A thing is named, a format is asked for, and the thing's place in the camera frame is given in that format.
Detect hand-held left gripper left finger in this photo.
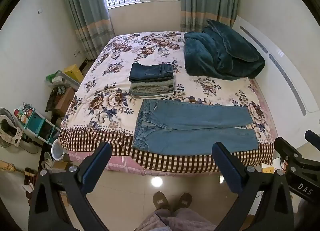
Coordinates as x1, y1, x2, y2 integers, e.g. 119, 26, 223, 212
28, 142, 112, 231

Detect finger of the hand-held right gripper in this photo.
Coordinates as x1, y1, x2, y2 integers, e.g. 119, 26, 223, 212
274, 137, 305, 164
305, 129, 320, 151

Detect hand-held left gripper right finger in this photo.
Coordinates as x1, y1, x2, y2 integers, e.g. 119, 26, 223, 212
212, 142, 294, 231

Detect light blue jeans pants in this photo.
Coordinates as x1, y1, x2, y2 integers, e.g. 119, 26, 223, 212
132, 99, 259, 156

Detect grey-green folded pants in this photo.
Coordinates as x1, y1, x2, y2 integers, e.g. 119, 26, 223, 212
129, 79, 175, 97

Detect bed with pink checked sheet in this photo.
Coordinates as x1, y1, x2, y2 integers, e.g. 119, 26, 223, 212
67, 150, 265, 176

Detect small yellow carton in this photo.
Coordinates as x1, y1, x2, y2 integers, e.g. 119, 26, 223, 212
262, 165, 283, 175

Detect white waste bin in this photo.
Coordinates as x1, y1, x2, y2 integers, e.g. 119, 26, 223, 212
51, 139, 67, 163

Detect white shoes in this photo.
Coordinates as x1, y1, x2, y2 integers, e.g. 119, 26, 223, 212
41, 151, 61, 172

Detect brown slipper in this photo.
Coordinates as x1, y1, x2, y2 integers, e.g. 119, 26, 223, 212
175, 192, 193, 212
152, 191, 172, 213

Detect dark red cloth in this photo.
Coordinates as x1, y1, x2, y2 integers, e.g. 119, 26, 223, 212
23, 167, 38, 187

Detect floral bed blanket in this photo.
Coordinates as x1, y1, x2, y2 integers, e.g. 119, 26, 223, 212
58, 31, 278, 173

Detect person's pajama legs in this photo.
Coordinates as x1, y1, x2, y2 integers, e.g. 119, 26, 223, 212
134, 207, 218, 231

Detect teal shelf cart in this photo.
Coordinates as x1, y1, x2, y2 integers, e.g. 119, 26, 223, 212
14, 102, 61, 146

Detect brown cardboard box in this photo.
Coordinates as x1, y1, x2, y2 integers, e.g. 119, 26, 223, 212
54, 87, 76, 117

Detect white headboard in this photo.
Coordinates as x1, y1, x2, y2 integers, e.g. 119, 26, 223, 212
231, 15, 320, 131

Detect dark patterned cloth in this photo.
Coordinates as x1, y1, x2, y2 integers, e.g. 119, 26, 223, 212
45, 87, 59, 112

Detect straw broom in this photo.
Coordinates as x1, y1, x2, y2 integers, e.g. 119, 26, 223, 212
0, 160, 26, 174

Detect clear plastic storage box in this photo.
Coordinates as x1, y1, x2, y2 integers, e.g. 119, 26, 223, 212
51, 70, 81, 90

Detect white floor fan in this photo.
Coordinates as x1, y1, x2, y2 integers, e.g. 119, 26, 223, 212
0, 107, 38, 154

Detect yellow box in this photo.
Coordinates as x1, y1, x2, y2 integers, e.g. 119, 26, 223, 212
63, 64, 84, 83

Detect green plastic bag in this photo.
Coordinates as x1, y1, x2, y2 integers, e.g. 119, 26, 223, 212
46, 71, 60, 82

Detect dark blue folded jeans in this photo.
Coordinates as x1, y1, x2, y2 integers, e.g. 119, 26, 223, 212
128, 63, 175, 83

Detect teal fleece blanket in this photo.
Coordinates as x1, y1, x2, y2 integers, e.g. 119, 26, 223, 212
183, 19, 266, 81

